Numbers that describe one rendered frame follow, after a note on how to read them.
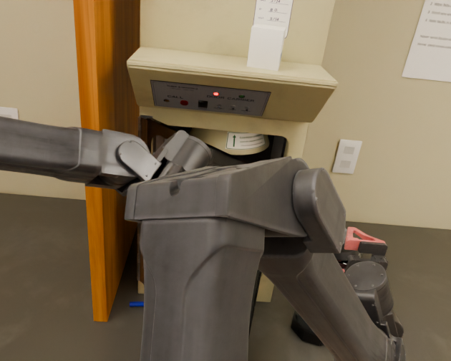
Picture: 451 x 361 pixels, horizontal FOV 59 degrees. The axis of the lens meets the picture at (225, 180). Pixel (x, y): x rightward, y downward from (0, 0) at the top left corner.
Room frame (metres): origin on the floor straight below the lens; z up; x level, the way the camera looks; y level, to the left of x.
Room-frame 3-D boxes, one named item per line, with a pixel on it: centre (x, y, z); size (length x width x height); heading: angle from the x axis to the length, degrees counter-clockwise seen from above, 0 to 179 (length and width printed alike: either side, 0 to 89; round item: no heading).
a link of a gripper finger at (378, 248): (0.58, -0.25, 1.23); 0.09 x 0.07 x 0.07; 4
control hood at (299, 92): (0.66, 0.01, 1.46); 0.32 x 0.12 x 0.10; 94
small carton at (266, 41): (0.67, -0.04, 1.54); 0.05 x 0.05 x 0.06; 83
